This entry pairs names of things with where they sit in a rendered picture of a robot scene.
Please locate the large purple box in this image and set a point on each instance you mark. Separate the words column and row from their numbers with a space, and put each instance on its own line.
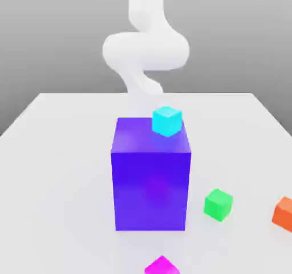
column 150, row 187

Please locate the small orange cube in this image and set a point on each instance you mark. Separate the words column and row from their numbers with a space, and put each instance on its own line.
column 284, row 214

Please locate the small green cube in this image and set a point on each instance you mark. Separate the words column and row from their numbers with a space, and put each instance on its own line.
column 217, row 205

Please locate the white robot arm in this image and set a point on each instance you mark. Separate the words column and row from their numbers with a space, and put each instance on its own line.
column 146, row 50

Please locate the small cyan cube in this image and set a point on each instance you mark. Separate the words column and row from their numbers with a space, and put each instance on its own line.
column 167, row 122

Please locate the small magenta cube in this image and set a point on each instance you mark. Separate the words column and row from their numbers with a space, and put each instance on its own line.
column 162, row 267

